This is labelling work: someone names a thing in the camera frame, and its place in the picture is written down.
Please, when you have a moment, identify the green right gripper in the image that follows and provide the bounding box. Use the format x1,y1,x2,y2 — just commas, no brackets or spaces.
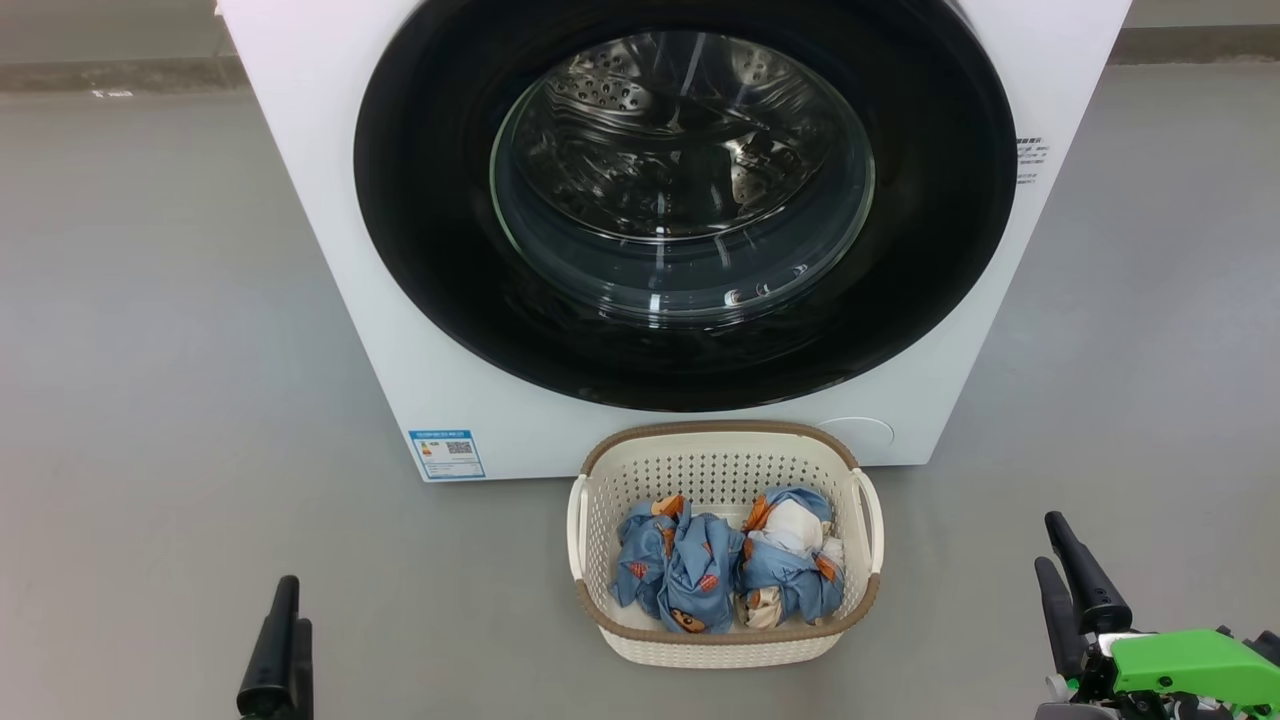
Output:
1035,512,1280,720

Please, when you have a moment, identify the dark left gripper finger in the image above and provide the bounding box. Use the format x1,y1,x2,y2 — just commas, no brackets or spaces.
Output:
291,618,314,720
237,575,301,720

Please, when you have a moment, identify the blue white orange garment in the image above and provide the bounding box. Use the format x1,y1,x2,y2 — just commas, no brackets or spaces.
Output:
738,486,846,629

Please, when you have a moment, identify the blue bear print garment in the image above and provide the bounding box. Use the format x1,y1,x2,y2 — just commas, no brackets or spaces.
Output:
610,495,746,636

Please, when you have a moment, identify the washing machine glass door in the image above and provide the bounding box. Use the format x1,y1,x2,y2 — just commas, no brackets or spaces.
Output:
353,0,1018,413

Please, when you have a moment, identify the white front-load washing machine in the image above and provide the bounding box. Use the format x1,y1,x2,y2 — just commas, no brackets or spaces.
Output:
215,0,1133,483

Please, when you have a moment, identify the blue white energy label sticker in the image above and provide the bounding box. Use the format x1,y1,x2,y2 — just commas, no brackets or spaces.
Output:
408,429,487,481

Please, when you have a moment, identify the round white filter cover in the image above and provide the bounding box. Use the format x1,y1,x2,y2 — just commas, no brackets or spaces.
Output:
815,417,896,467

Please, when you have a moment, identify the cream perforated laundry basket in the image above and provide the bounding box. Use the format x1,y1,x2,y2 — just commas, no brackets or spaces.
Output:
567,420,885,669

